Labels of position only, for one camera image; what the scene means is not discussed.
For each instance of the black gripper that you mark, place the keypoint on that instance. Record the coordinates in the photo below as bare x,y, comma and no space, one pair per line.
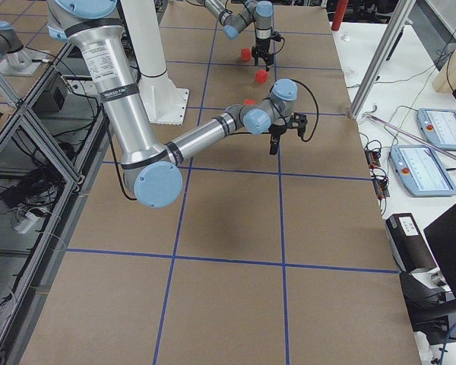
261,49
276,131

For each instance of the red block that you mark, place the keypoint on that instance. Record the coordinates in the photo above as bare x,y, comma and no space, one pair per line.
249,102
261,76
245,54

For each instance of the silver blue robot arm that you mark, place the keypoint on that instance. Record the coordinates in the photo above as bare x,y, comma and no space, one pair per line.
258,13
121,47

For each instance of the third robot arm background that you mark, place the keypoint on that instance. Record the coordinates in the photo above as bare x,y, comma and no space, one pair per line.
15,58

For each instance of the red cylinder object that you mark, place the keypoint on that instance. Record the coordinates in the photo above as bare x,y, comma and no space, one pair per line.
339,14

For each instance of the metal rod with hook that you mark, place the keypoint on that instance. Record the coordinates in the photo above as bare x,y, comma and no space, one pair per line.
423,140

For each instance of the near teach pendant tablet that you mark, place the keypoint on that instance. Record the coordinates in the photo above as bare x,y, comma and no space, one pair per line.
421,171

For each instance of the teach pendant tablet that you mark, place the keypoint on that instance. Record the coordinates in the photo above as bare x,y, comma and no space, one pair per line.
421,171
439,127

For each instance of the far teach pendant tablet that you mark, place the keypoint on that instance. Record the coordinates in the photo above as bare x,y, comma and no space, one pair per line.
439,127

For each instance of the black box with label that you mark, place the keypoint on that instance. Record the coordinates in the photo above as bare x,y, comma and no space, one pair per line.
407,244

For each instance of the black computer monitor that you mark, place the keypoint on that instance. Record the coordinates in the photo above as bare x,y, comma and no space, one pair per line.
441,237

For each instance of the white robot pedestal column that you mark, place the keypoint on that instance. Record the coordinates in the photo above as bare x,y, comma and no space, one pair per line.
141,20

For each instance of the aluminium frame post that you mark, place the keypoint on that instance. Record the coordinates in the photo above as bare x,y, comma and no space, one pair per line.
388,39

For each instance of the aluminium frame cage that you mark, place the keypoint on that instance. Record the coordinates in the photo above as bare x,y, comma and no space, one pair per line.
51,127

